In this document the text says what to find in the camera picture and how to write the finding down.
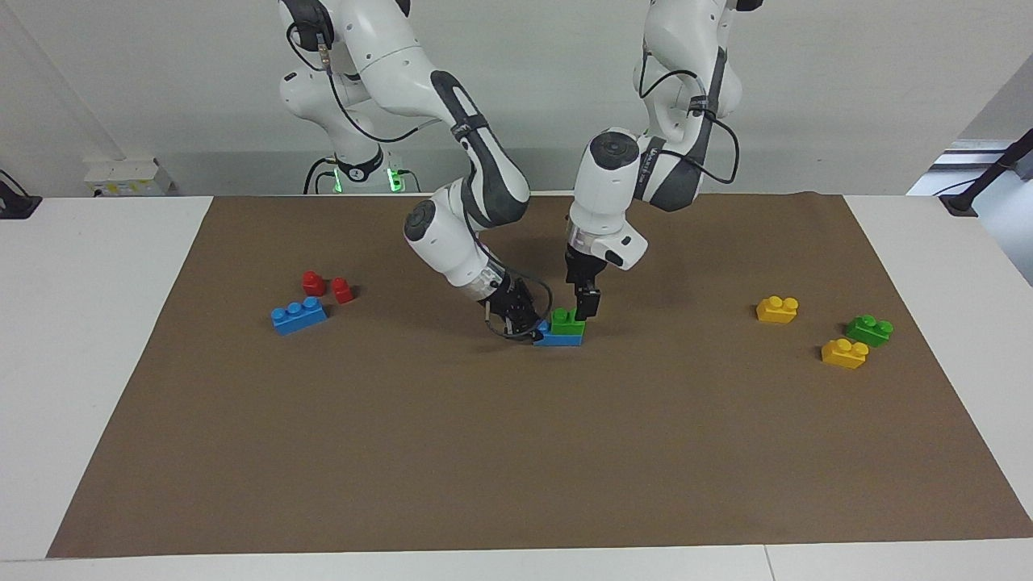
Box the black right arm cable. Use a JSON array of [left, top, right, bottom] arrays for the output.
[[286, 20, 554, 341]]

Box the blue three-stud toy block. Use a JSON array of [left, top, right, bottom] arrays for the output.
[[534, 320, 583, 347], [270, 296, 328, 336]]

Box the black right base cable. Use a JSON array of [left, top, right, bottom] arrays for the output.
[[303, 157, 338, 194]]

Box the black table clamp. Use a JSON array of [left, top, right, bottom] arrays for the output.
[[0, 169, 43, 220]]

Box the yellow two-stud toy block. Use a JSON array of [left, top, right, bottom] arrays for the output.
[[756, 296, 800, 325], [821, 338, 870, 370]]

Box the black angled stand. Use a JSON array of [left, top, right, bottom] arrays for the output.
[[940, 127, 1033, 217]]

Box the white wall socket box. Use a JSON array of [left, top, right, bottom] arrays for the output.
[[84, 157, 175, 198]]

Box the brown table mat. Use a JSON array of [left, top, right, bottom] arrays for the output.
[[46, 192, 1033, 559]]

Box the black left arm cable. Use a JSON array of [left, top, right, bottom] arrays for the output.
[[638, 48, 740, 186]]

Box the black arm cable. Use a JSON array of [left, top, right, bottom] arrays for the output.
[[286, 20, 554, 341], [638, 48, 740, 186]]

